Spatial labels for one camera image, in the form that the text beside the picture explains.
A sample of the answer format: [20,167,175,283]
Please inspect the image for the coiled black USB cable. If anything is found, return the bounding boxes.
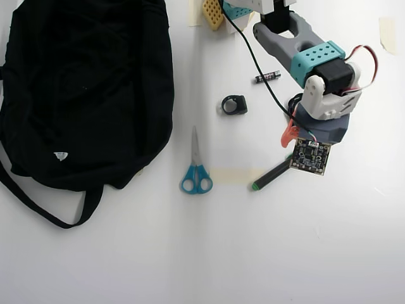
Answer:
[286,93,303,122]

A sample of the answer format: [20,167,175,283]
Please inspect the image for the black AAA battery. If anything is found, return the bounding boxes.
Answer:
[253,70,282,85]

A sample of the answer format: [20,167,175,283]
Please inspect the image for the green capped black marker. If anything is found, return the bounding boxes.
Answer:
[251,153,294,192]

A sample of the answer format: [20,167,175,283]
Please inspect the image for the black camera cable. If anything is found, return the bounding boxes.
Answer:
[221,1,317,140]

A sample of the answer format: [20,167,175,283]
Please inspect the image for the black plastic ring clip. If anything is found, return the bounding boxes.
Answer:
[220,94,249,116]

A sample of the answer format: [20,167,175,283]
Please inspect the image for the blue handled scissors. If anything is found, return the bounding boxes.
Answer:
[180,125,213,195]

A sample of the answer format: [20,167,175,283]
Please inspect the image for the yellow perforated block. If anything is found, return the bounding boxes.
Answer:
[202,0,225,32]

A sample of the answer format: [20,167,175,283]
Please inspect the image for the blue-grey gripper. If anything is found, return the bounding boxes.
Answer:
[280,104,351,149]

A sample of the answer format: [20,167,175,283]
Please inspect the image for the narrow masking tape strip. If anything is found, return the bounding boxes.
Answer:
[188,0,203,27]

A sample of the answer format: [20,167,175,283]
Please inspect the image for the red white servo wires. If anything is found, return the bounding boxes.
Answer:
[343,45,380,96]

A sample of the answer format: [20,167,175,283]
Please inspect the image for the long masking tape strip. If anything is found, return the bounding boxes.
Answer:
[209,167,268,186]

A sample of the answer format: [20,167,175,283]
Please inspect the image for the black fabric bag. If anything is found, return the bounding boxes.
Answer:
[0,0,176,229]

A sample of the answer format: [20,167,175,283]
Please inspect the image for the torn masking tape piece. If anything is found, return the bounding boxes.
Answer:
[378,17,398,56]

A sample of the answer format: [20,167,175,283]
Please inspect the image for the bare camera circuit board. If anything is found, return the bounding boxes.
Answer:
[289,136,332,177]

